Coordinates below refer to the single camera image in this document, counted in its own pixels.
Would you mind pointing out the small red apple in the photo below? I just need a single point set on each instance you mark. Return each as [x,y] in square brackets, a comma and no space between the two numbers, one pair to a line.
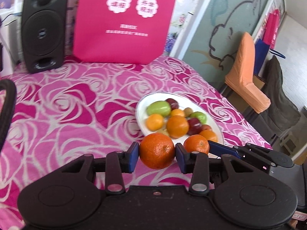
[206,127]

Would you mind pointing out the white box behind thermos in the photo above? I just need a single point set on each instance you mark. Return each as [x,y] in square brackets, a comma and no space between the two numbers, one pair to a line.
[11,53]

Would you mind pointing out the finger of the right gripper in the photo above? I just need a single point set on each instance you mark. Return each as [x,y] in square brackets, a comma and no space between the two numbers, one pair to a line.
[235,150]

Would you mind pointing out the small dark orange tangerine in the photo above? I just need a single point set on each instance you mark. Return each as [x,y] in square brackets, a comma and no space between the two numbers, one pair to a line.
[196,143]

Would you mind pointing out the hanging pink bag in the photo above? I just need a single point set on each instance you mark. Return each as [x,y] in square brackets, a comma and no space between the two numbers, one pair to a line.
[271,28]

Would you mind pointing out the small yellow-orange mandarin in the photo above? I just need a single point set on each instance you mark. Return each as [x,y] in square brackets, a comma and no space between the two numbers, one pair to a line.
[177,112]

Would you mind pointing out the blue shopping bag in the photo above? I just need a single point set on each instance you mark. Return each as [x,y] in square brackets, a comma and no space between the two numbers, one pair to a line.
[261,51]

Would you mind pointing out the round green apple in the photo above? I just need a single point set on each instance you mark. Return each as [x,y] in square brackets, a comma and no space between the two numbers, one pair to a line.
[200,116]

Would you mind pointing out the dark covered chair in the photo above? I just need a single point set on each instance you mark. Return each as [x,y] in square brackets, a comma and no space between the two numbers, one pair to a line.
[282,114]

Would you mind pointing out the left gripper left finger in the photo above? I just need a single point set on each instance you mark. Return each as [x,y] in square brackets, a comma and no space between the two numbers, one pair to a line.
[118,163]

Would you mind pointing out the large orange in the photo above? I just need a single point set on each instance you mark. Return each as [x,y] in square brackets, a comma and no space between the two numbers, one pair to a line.
[177,126]

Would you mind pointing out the white ceramic plate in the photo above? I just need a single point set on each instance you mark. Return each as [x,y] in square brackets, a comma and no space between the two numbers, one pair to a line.
[183,103]

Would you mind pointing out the dark red plum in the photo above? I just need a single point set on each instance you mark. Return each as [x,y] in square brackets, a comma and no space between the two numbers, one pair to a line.
[195,126]
[173,103]

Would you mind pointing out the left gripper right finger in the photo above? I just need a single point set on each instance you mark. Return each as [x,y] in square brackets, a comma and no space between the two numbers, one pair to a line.
[197,164]

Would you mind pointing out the brown kiwi fruit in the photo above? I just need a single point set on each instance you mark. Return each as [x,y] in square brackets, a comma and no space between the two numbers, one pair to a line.
[188,112]

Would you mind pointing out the pink tote bag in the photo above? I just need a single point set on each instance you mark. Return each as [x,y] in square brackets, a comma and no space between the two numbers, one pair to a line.
[121,31]

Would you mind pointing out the black speaker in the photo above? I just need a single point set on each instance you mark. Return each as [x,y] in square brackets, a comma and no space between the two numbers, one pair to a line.
[43,30]

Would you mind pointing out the elongated green apple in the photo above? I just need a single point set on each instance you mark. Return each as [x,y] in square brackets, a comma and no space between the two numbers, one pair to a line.
[162,108]

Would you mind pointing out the pink rose tablecloth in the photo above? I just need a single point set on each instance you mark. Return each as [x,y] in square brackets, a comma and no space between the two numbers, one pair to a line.
[82,108]

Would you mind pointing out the orange covered chair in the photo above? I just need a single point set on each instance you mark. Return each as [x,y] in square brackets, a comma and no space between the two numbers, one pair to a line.
[240,77]

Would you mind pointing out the yellow-orange citrus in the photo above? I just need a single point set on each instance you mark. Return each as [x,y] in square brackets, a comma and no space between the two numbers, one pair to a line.
[154,122]

